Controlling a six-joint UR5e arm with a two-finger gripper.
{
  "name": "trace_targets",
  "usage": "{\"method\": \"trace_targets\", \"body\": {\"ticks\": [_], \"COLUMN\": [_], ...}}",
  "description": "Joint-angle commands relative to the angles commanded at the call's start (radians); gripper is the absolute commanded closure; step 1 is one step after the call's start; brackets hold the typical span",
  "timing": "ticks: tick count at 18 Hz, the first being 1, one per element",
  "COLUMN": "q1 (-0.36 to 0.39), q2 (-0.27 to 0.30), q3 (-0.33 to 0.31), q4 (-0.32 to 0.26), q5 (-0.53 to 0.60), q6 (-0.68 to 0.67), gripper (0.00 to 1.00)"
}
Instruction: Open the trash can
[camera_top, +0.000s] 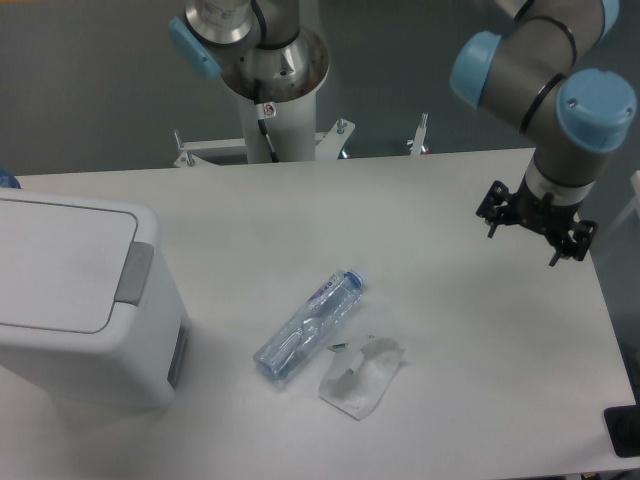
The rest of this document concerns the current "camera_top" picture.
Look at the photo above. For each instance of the white bracket with bolt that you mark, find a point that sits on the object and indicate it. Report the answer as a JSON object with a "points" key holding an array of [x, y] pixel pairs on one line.
{"points": [[417, 145]]}

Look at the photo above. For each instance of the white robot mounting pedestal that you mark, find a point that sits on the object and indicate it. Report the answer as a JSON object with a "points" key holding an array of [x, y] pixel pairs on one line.
{"points": [[272, 132]]}

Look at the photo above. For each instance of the crumpled white plastic wrapper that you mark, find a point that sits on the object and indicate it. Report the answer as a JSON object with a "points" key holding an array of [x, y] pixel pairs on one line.
{"points": [[360, 373]]}

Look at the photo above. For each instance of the blue object at left edge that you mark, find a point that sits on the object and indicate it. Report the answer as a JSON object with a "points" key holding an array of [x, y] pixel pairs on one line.
{"points": [[8, 180]]}

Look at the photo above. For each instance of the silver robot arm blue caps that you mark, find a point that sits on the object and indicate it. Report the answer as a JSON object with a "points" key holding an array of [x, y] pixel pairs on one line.
{"points": [[576, 119]]}

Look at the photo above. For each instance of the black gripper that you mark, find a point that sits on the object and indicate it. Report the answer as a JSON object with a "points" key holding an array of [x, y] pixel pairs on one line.
{"points": [[570, 239]]}

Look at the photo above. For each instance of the clear plastic water bottle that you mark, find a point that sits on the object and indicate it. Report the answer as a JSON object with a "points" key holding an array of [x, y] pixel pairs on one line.
{"points": [[310, 326]]}

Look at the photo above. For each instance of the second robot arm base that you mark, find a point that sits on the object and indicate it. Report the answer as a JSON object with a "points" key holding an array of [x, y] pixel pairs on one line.
{"points": [[260, 49]]}

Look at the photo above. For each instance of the white trash can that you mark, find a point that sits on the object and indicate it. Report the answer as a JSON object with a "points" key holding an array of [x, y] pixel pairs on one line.
{"points": [[89, 308]]}

